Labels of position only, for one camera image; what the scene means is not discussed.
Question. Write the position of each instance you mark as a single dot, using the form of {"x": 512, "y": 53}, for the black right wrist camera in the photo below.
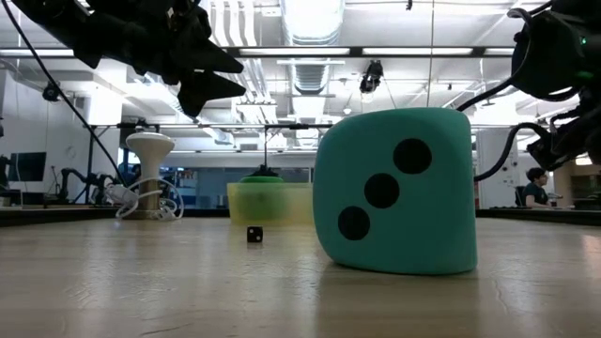
{"x": 559, "y": 145}

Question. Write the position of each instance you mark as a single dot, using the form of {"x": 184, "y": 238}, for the white cabinet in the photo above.
{"x": 488, "y": 150}

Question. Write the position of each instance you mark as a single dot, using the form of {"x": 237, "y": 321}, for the yellow translucent tray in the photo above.
{"x": 296, "y": 206}

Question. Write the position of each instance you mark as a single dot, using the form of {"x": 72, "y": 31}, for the teal foam die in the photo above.
{"x": 422, "y": 235}

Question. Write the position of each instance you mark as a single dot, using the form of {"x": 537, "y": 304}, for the person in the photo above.
{"x": 535, "y": 192}

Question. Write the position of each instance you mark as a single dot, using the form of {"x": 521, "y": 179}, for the green foam die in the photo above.
{"x": 261, "y": 179}

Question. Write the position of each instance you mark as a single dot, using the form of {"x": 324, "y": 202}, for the white mushroom-shaped lamp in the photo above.
{"x": 150, "y": 145}

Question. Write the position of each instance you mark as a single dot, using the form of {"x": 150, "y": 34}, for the black aluminium table frame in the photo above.
{"x": 61, "y": 215}

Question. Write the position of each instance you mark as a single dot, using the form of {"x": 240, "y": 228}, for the black overhead rail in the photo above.
{"x": 357, "y": 51}

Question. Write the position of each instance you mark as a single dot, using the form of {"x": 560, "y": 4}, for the black computer monitor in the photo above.
{"x": 27, "y": 166}

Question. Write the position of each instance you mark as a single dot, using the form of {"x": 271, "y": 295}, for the black background robot arm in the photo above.
{"x": 77, "y": 177}

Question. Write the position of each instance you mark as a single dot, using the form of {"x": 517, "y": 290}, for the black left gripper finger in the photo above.
{"x": 211, "y": 58}
{"x": 202, "y": 91}

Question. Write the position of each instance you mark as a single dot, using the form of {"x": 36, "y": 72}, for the black ceiling camera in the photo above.
{"x": 372, "y": 77}
{"x": 50, "y": 91}

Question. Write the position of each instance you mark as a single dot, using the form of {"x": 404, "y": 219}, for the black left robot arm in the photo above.
{"x": 51, "y": 23}

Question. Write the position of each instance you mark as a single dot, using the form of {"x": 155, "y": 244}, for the small black die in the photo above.
{"x": 255, "y": 235}

